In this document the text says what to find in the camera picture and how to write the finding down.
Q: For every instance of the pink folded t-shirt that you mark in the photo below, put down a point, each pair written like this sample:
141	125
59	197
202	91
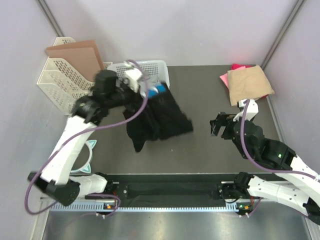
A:
224	79

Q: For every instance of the brown cardboard folder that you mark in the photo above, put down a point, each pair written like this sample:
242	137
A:
84	56

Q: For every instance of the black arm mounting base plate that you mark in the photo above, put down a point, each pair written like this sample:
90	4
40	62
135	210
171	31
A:
173	190

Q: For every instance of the beige folded t-shirt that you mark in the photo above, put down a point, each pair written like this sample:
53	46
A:
248	83

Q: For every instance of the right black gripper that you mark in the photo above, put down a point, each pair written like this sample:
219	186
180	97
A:
222	119

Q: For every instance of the white perforated plastic basket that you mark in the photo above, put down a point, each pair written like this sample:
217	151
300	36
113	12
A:
158	82

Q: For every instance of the cream perforated file organizer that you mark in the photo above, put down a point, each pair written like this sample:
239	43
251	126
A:
61	82

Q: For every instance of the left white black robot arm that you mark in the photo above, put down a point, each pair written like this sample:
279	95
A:
54	178

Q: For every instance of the teal cat ear headphones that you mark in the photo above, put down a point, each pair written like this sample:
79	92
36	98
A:
86	168

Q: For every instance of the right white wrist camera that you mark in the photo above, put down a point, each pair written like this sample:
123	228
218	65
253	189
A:
252	109

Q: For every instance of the red folded t-shirt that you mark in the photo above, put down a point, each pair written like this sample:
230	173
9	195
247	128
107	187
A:
236	66

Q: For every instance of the black daisy print t-shirt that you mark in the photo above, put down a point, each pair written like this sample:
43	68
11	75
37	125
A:
161	119

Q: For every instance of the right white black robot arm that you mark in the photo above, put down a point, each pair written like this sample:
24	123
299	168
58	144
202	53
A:
274	157

